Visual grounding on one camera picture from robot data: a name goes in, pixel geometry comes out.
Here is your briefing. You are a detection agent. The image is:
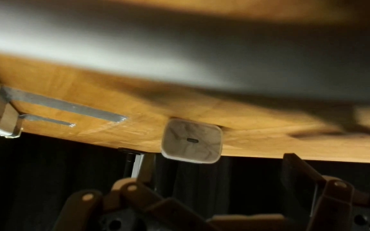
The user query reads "black curtain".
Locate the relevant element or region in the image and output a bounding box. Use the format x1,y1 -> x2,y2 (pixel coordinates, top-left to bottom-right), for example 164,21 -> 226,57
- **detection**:
0,132 -> 370,231

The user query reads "silver metal frame pole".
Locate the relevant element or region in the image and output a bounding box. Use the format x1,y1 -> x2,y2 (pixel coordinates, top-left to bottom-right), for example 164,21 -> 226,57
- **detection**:
130,152 -> 147,179

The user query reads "white cube charger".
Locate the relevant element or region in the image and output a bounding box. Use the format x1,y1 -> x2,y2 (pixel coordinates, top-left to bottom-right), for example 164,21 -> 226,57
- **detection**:
160,118 -> 225,165

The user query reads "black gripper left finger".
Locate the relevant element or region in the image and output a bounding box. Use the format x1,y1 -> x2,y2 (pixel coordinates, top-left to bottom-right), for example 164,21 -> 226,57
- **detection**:
52,152 -> 221,231

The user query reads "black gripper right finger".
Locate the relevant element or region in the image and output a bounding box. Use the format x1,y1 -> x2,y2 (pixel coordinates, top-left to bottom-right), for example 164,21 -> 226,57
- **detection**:
280,152 -> 370,231

